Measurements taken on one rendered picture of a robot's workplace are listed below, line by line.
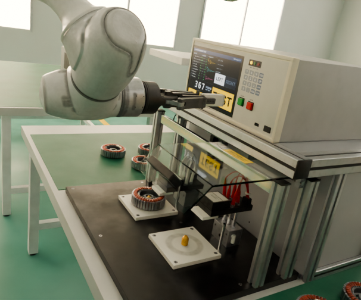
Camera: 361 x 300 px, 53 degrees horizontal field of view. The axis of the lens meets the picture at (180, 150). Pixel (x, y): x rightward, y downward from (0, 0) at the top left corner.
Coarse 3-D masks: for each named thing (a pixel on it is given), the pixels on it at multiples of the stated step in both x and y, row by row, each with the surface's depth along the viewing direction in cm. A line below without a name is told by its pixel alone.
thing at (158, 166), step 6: (150, 162) 81; (156, 162) 80; (156, 168) 78; (162, 168) 77; (168, 168) 76; (162, 174) 76; (168, 174) 75; (174, 174) 74; (174, 180) 74; (174, 186) 75
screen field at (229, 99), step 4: (216, 88) 107; (212, 92) 109; (216, 92) 107; (220, 92) 105; (224, 92) 104; (228, 96) 102; (232, 96) 101; (228, 100) 102; (232, 100) 101; (224, 104) 104; (228, 104) 102; (224, 108) 104; (228, 108) 102
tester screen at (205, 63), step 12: (192, 60) 117; (204, 60) 111; (216, 60) 106; (228, 60) 102; (240, 60) 97; (192, 72) 117; (204, 72) 112; (216, 72) 106; (228, 72) 102; (192, 84) 118; (216, 84) 107
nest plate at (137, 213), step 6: (120, 198) 121; (126, 198) 121; (126, 204) 117; (132, 204) 118; (168, 204) 122; (132, 210) 114; (138, 210) 115; (144, 210) 115; (150, 210) 116; (156, 210) 116; (162, 210) 117; (168, 210) 118; (174, 210) 118; (132, 216) 113; (138, 216) 111; (144, 216) 112; (150, 216) 113; (156, 216) 114; (162, 216) 115
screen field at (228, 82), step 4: (216, 76) 106; (220, 76) 105; (224, 76) 103; (216, 80) 107; (220, 80) 105; (224, 80) 103; (228, 80) 102; (232, 80) 100; (236, 80) 99; (220, 84) 105; (224, 84) 103; (228, 84) 102; (232, 84) 100; (232, 88) 100
